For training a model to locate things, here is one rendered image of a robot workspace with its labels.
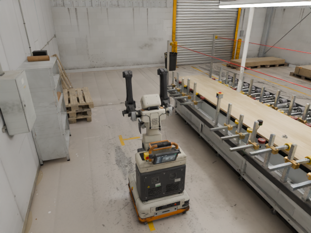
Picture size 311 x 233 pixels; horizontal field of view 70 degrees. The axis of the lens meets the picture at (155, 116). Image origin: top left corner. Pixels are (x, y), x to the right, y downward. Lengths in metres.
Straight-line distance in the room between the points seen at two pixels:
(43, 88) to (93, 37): 6.46
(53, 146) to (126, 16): 7.06
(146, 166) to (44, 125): 1.92
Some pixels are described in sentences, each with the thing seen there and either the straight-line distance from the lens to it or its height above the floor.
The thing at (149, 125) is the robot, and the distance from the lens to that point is 2.53.
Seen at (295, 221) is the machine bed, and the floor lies 0.17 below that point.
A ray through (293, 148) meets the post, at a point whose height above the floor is 1.10.
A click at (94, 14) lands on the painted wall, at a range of 9.74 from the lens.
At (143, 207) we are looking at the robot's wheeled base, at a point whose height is 0.27.
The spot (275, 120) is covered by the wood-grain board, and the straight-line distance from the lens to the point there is 3.46.
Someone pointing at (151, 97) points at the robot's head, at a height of 1.37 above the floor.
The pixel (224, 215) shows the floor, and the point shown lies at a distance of 3.09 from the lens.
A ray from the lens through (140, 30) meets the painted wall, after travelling 10.04.
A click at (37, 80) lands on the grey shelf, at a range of 3.51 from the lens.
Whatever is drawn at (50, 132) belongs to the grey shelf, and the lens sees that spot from 3.79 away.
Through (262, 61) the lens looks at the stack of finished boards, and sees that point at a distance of 11.07.
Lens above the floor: 2.23
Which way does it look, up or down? 25 degrees down
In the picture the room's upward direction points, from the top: straight up
